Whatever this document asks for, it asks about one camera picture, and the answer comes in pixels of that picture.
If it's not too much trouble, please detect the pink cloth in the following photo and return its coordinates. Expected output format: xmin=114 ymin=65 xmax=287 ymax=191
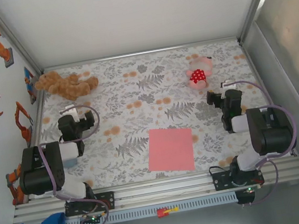
xmin=142 ymin=122 xmax=199 ymax=178

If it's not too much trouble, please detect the light blue block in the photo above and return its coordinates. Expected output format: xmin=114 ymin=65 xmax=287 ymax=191
xmin=62 ymin=157 xmax=79 ymax=170

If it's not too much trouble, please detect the brown teddy bear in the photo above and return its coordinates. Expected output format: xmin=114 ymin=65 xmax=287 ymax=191
xmin=32 ymin=64 xmax=101 ymax=108

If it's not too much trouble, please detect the pink plush doll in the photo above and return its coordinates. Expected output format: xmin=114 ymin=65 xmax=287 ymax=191
xmin=183 ymin=54 xmax=218 ymax=93

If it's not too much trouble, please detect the blue orange robot sticker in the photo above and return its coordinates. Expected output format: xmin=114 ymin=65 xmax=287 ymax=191
xmin=23 ymin=65 xmax=40 ymax=105

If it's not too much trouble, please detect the floral tablecloth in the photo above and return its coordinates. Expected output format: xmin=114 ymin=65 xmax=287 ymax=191
xmin=14 ymin=31 xmax=293 ymax=201

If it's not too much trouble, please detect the circuit board with green light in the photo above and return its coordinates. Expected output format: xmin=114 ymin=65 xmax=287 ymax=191
xmin=235 ymin=184 xmax=264 ymax=206
xmin=81 ymin=210 xmax=109 ymax=224

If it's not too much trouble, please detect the red yellow connector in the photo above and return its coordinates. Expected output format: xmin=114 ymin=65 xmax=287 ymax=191
xmin=156 ymin=204 xmax=181 ymax=219

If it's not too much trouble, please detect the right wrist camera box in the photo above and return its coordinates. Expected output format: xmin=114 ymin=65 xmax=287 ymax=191
xmin=220 ymin=79 xmax=236 ymax=92

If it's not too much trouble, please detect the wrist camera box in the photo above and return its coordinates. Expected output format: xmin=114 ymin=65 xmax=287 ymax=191
xmin=220 ymin=79 xmax=236 ymax=92
xmin=58 ymin=103 xmax=79 ymax=118

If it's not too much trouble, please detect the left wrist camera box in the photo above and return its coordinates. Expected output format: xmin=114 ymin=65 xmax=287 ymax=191
xmin=58 ymin=103 xmax=79 ymax=118

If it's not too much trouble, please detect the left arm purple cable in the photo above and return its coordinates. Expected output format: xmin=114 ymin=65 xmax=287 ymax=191
xmin=32 ymin=102 xmax=118 ymax=224

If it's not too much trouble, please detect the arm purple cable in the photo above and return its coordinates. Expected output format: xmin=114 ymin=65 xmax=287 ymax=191
xmin=220 ymin=71 xmax=299 ymax=208
xmin=32 ymin=102 xmax=118 ymax=224

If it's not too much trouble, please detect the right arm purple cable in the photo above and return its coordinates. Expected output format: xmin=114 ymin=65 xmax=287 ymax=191
xmin=220 ymin=71 xmax=299 ymax=208

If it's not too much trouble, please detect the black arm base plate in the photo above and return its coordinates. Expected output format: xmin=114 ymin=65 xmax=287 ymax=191
xmin=62 ymin=191 xmax=117 ymax=218
xmin=210 ymin=164 xmax=265 ymax=193

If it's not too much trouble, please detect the aluminum back rail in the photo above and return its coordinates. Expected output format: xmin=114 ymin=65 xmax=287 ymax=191
xmin=43 ymin=35 xmax=239 ymax=73

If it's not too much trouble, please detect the aluminum mounting rail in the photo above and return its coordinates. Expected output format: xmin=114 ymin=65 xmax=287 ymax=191
xmin=9 ymin=154 xmax=299 ymax=224

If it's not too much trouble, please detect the slotted white cable duct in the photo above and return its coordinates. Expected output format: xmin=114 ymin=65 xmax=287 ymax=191
xmin=63 ymin=191 xmax=238 ymax=224

